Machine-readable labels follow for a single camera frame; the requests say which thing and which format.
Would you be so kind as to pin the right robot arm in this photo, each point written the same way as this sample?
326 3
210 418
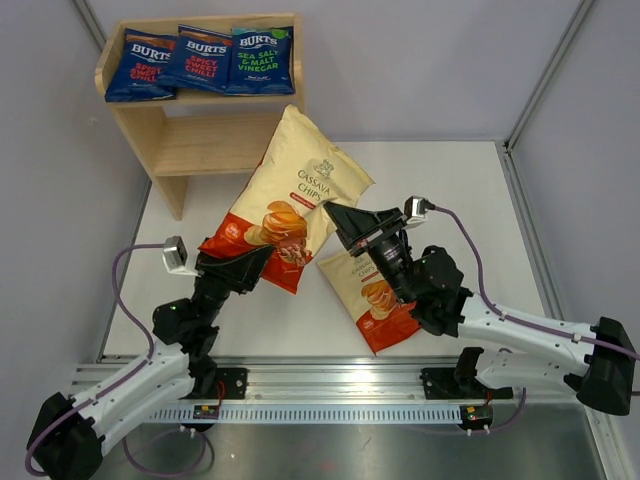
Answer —
595 363

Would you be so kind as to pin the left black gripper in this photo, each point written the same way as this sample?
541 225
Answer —
237 269

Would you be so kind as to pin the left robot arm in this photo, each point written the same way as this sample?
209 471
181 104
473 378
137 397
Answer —
72 434

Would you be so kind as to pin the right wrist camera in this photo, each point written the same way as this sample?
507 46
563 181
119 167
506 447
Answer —
415 211

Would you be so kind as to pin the Burts sea salt vinegar bag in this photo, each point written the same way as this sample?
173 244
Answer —
260 61

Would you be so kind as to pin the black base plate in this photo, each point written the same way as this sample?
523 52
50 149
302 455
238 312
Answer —
230 383
439 383

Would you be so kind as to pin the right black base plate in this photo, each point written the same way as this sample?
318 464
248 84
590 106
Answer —
439 383

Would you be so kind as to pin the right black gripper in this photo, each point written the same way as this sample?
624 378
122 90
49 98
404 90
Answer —
356 224

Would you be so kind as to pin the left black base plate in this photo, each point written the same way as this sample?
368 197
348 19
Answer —
230 383

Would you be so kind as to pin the blue Burts chilli bag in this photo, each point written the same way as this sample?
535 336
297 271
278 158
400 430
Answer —
145 56

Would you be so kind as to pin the cassava chips bag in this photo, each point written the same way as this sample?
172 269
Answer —
282 203
370 301

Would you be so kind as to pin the white slotted cable duct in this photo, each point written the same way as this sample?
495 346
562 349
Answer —
384 414

